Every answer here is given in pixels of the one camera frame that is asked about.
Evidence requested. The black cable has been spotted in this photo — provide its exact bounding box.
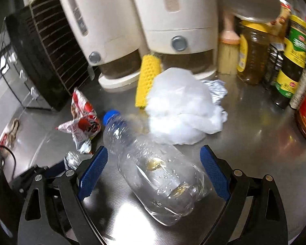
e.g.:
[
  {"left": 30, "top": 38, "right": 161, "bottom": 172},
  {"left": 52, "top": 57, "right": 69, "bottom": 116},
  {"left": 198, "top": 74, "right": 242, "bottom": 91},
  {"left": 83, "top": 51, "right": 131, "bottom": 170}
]
[{"left": 0, "top": 145, "right": 17, "bottom": 179}]

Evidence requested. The pink handled brush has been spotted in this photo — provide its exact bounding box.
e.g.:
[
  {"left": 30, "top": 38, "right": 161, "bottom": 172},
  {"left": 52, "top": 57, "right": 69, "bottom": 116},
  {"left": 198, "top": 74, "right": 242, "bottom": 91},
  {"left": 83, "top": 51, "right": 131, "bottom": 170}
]
[{"left": 217, "top": 9, "right": 241, "bottom": 75}]

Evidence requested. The white plastic bag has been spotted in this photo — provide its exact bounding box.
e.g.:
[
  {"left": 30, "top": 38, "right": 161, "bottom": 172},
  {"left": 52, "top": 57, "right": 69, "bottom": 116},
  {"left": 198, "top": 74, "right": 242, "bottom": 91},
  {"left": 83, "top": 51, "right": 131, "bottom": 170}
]
[{"left": 144, "top": 67, "right": 228, "bottom": 145}]

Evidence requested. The yellow foam net tube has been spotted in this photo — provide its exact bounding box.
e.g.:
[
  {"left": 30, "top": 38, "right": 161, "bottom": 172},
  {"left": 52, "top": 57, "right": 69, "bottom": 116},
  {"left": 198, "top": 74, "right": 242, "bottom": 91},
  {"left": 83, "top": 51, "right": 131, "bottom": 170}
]
[{"left": 135, "top": 54, "right": 162, "bottom": 109}]

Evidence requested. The green label sauce bottle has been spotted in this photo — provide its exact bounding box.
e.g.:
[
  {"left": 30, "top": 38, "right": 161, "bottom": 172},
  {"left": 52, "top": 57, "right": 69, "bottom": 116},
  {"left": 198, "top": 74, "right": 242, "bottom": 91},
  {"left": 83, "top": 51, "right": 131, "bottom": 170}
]
[{"left": 272, "top": 14, "right": 306, "bottom": 109}]

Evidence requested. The white bean dispenser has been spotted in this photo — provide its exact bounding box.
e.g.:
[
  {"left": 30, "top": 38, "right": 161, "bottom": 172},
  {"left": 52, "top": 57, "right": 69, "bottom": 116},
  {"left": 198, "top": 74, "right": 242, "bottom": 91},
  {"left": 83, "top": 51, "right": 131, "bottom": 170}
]
[{"left": 52, "top": 0, "right": 143, "bottom": 90}]

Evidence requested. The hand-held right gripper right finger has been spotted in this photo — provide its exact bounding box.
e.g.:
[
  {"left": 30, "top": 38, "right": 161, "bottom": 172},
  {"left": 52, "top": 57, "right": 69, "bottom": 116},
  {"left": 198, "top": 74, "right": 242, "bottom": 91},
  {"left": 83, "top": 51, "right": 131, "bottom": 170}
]
[{"left": 200, "top": 145, "right": 288, "bottom": 245}]

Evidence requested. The foil ball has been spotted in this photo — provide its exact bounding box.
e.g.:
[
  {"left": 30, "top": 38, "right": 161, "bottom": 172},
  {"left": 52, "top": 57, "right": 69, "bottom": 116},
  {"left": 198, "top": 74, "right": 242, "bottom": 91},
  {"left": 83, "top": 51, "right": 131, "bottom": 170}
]
[{"left": 64, "top": 151, "right": 81, "bottom": 171}]

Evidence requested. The spice shaker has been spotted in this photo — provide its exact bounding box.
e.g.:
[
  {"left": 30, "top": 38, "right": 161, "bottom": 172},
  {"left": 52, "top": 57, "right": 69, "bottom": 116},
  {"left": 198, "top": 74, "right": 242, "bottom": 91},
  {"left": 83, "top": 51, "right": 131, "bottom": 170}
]
[{"left": 289, "top": 56, "right": 306, "bottom": 110}]

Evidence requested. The steel ladle wooden handle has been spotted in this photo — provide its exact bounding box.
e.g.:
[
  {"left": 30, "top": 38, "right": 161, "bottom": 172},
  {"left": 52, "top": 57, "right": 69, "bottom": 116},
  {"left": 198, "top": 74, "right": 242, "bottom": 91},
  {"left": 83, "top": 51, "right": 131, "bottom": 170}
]
[{"left": 215, "top": 0, "right": 282, "bottom": 22}]

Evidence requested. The white rice dispenser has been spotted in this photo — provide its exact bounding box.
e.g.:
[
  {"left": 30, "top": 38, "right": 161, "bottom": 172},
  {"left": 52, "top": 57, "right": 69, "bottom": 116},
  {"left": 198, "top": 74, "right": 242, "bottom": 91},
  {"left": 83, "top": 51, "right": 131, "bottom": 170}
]
[{"left": 126, "top": 0, "right": 220, "bottom": 81}]

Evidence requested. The black toaster oven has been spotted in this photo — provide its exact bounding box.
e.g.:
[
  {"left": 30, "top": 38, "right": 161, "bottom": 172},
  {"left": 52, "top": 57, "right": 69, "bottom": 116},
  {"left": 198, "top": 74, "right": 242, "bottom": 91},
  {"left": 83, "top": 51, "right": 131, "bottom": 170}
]
[{"left": 0, "top": 5, "right": 74, "bottom": 112}]

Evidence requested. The wire oven rack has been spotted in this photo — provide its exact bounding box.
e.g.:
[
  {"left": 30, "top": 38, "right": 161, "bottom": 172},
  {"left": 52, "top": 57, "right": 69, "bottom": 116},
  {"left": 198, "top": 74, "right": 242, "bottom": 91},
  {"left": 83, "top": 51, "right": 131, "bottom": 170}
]
[{"left": 28, "top": 0, "right": 95, "bottom": 94}]

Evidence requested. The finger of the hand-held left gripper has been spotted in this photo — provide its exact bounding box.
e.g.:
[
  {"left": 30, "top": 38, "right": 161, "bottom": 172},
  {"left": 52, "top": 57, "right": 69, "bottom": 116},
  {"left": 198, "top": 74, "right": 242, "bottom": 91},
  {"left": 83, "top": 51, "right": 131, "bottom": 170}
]
[{"left": 9, "top": 161, "right": 67, "bottom": 192}]

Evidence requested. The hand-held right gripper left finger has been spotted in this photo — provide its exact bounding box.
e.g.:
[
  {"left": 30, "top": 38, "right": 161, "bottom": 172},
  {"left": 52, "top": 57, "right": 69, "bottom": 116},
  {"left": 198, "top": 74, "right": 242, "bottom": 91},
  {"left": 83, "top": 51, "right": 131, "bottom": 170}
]
[{"left": 18, "top": 145, "right": 109, "bottom": 245}]

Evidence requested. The red white snack wrapper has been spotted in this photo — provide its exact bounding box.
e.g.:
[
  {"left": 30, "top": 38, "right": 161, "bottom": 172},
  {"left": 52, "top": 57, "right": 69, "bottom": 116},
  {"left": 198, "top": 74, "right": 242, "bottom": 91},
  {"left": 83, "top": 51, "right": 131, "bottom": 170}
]
[{"left": 55, "top": 88, "right": 102, "bottom": 155}]

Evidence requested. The amber oil jar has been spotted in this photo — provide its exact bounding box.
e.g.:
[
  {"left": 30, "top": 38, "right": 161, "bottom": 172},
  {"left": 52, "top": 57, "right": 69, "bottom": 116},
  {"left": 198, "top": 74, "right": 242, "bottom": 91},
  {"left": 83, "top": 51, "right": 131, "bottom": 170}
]
[{"left": 237, "top": 15, "right": 271, "bottom": 85}]

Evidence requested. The silver wrapper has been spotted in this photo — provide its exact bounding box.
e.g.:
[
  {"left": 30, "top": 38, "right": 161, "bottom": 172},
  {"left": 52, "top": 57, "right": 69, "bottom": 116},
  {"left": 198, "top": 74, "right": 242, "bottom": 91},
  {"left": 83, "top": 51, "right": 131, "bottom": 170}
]
[{"left": 201, "top": 79, "right": 228, "bottom": 106}]

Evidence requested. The cluster of condiment bottles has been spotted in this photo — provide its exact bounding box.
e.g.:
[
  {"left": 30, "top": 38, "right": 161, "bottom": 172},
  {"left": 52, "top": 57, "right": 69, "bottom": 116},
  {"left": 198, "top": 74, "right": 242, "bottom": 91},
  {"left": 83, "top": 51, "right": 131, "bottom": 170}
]
[{"left": 263, "top": 0, "right": 306, "bottom": 90}]

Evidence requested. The clear bottle blue cap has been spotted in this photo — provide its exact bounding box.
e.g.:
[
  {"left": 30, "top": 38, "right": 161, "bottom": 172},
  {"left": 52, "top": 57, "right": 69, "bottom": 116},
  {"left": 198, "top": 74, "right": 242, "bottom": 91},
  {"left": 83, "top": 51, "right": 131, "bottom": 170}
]
[{"left": 102, "top": 110, "right": 212, "bottom": 226}]

